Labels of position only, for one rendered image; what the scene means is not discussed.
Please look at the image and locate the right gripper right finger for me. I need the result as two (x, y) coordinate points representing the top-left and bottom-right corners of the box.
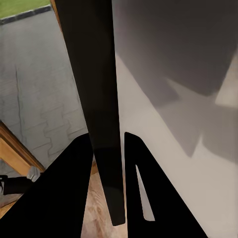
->
(124, 132), (208, 238)

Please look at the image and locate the poster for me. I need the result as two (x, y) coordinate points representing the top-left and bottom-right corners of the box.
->
(54, 0), (125, 226)

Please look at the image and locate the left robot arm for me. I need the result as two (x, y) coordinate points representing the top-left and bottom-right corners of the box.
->
(0, 165), (41, 195)

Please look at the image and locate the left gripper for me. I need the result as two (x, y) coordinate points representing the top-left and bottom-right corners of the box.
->
(16, 177), (34, 194)

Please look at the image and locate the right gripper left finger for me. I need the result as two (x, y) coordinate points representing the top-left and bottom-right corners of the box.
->
(0, 133), (94, 238)

